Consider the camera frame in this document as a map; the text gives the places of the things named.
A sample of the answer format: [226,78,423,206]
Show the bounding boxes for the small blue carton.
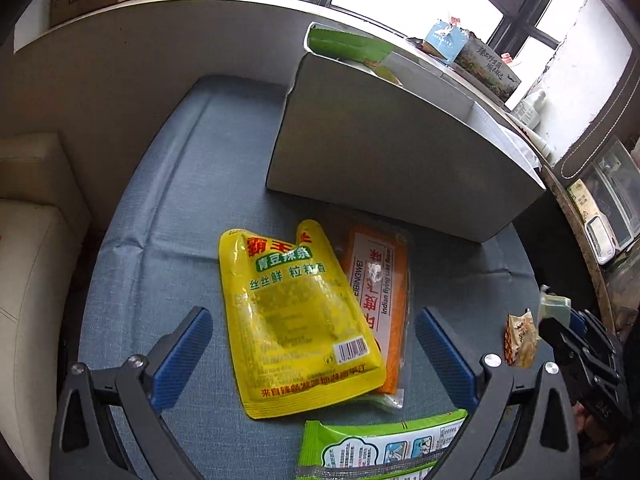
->
[424,19,468,63]

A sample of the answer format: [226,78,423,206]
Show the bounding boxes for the orange cake packet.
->
[340,225,413,411]

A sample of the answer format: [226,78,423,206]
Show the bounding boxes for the white cardboard box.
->
[265,22,547,245]

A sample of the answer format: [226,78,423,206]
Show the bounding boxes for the white plastic bottle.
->
[515,89,547,128]

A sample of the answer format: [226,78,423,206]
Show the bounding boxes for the clear plastic storage drawers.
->
[585,137,640,256]

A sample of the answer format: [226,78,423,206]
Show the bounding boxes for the small orange white snack packet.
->
[502,308,540,368]

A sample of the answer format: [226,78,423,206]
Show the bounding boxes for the white tube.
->
[525,127,556,158]

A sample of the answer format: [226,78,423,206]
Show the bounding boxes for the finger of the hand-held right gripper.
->
[538,316,588,376]
[569,308,621,347]

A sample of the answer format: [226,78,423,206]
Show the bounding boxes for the yellow green small box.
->
[567,179,593,221]

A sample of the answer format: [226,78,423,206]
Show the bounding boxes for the cream tissue pack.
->
[539,284,572,328]

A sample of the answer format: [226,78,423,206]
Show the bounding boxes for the blue tablecloth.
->
[75,75,583,480]

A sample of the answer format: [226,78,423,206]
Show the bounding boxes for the green-ended bar packet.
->
[305,24,396,67]

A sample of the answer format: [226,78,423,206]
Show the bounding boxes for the landscape printed long box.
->
[452,37,521,103]

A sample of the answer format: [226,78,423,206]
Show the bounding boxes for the brown stone side counter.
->
[542,165,621,341]

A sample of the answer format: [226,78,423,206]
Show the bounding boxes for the green silver-edged snack packet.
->
[295,408,468,480]

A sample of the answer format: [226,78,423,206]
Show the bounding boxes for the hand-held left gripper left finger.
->
[50,306,215,480]

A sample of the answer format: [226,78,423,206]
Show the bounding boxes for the dark stitched curtain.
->
[552,50,640,181]

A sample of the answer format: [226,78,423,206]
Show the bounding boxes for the yellow pouch snack packet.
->
[218,219,388,419]

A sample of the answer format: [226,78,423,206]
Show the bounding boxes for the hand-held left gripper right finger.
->
[415,306,582,480]

